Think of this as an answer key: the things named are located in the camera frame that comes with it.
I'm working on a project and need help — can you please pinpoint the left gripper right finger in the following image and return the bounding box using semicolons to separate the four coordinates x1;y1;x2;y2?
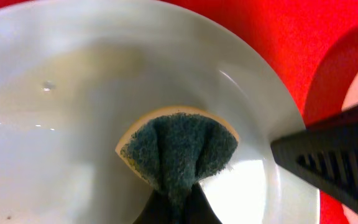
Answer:
270;105;358;214

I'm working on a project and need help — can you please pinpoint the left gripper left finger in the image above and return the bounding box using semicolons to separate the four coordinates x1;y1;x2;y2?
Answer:
134;184;222;224

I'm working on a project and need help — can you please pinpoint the green and yellow sponge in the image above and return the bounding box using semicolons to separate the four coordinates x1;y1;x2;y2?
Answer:
116;106;239;221

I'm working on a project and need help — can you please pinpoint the light green plate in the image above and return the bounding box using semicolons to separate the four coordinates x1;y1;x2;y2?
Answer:
0;0;321;224

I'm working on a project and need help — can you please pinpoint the red plastic tray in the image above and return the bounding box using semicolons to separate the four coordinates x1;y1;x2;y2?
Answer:
0;0;358;224

